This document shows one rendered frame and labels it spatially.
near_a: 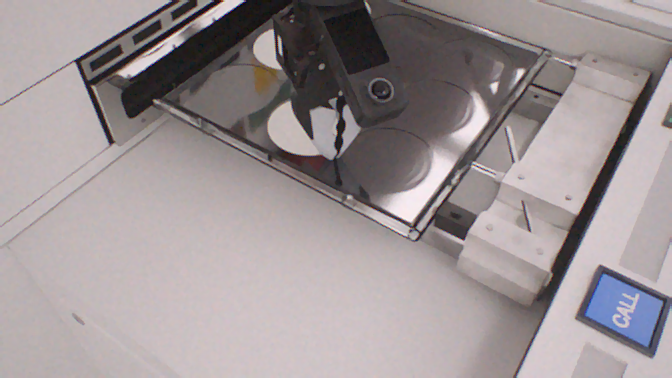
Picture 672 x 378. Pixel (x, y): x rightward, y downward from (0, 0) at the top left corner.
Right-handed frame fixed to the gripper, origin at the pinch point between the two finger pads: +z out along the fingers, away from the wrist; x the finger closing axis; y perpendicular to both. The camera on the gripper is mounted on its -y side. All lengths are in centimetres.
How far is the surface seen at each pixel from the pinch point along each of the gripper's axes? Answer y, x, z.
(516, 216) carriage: -13.6, -14.4, 3.3
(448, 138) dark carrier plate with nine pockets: -2.2, -13.1, 1.3
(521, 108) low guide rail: 4.1, -30.4, 8.2
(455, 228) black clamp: -13.1, -6.8, 1.6
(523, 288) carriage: -20.8, -9.6, 3.4
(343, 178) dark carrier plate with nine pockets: -2.6, 0.4, 1.3
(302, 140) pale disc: 4.6, 2.1, 1.2
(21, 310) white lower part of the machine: 9.8, 38.7, 19.9
